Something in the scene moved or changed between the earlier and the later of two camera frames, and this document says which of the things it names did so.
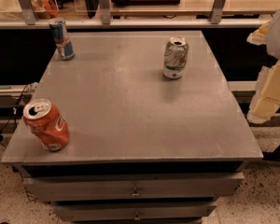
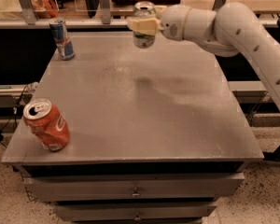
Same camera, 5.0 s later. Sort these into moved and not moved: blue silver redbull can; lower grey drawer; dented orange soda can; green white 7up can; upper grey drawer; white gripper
Moved: white gripper; green white 7up can
Not moved: lower grey drawer; blue silver redbull can; upper grey drawer; dented orange soda can
